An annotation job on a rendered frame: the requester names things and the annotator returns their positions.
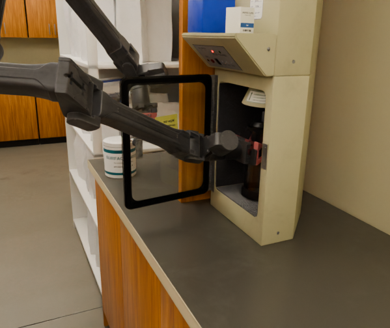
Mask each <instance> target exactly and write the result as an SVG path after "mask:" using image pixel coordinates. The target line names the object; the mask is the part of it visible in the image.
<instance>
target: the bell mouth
mask: <svg viewBox="0 0 390 328"><path fill-rule="evenodd" d="M242 103H243V104H244V105H248V106H251V107H259V108H265V105H266V95H265V93H264V91H263V90H259V89H253V88H250V87H249V89H248V91H247V93H246V95H245V97H244V98H243V100H242Z"/></svg>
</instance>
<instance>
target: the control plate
mask: <svg viewBox="0 0 390 328"><path fill-rule="evenodd" d="M192 45H193V46H194V47H195V49H196V50H197V51H198V52H199V53H200V54H201V55H202V57H203V58H204V59H205V60H206V62H207V63H208V64H209V65H210V66H217V67H222V68H230V69H234V70H241V71H243V70H242V69H241V68H240V67H239V66H238V64H237V63H236V61H235V60H234V59H233V58H232V57H231V55H230V54H229V53H228V51H227V50H226V49H225V48H224V47H223V46H205V45H195V44H192ZM211 50H212V51H214V53H213V52H212V51H211ZM218 51H220V52H221V53H219V52H218ZM207 59H208V60H209V61H210V62H209V61H208V60H207ZM211 59H213V60H214V62H215V63H213V62H212V61H211ZM215 59H217V60H218V61H219V62H220V63H221V61H223V63H221V64H222V65H220V64H218V63H217V61H216V60H215ZM225 61H227V62H228V63H227V64H225ZM230 62H231V63H232V64H229V63H230Z"/></svg>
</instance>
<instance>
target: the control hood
mask: <svg viewBox="0 0 390 328"><path fill-rule="evenodd" d="M182 37H183V39H184V40H185V41H186V42H187V43H188V44H189V45H190V46H191V48H192V49H193V50H194V51H195V53H196V54H197V55H198V56H199V57H200V58H201V59H202V61H203V62H204V63H205V64H206V65H207V66H208V67H211V68H219V69H223V70H230V71H235V72H242V73H247V74H254V75H261V76H265V77H270V76H273V73H274V64H275V47H276V38H277V35H275V34H260V33H183V34H182ZM192 44H195V45H205V46H223V47H224V48H225V49H226V50H227V51H228V53H229V54H230V55H231V57H232V58H233V59H234V60H235V61H236V63H237V64H238V66H239V67H240V68H241V69H242V70H243V71H241V70H234V69H230V68H222V67H217V66H210V65H209V64H208V63H207V62H206V60H205V59H204V58H203V57H202V55H201V54H200V53H199V52H198V51H197V50H196V49H195V47H194V46H193V45H192Z"/></svg>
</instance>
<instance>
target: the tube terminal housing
mask: <svg viewBox="0 0 390 328"><path fill-rule="evenodd" d="M322 7H323V0H263V11H262V19H261V20H254V29H253V33H260V34H275V35H277V38H276V47H275V64H274V73H273V76H270V77H265V76H261V75H254V74H247V73H242V72H235V71H230V70H223V69H219V68H215V75H218V85H217V115H218V96H219V84H220V83H232V84H235V85H241V86H245V87H250V88H253V89H259V90H263V91H264V93H265V95H266V105H265V115H264V133H263V142H262V145H263V143H265V144H267V145H268V153H267V162H266V170H264V169H262V168H261V169H260V187H259V196H258V213H257V216H256V217H254V216H252V215H251V214H250V213H248V212H247V211H245V210H244V209H243V208H241V207H240V206H239V205H237V204H236V203H235V202H233V201H232V200H231V199H229V198H228V197H226V196H225V195H224V194H223V193H221V192H220V191H218V190H217V189H216V161H215V177H214V192H213V191H211V198H210V204H211V205H212V206H213V207H214V208H215V209H217V210H218V211H219V212H221V213H222V214H223V215H224V216H225V217H226V218H228V219H229V220H230V221H232V222H233V223H234V224H235V225H236V226H237V227H239V228H240V229H241V230H243V231H244V232H245V233H246V234H247V235H248V236H250V237H251V238H252V239H253V240H255V241H256V242H257V243H258V244H259V245H261V246H263V245H268V244H271V243H277V242H280V241H285V240H289V239H293V237H294V233H295V230H296V226H297V223H298V219H299V215H300V213H301V202H302V195H303V183H304V177H305V165H306V159H307V147H308V140H309V128H310V122H311V110H312V104H313V92H314V80H315V73H316V62H317V55H318V43H319V37H320V25H321V18H322ZM216 132H217V122H216Z"/></svg>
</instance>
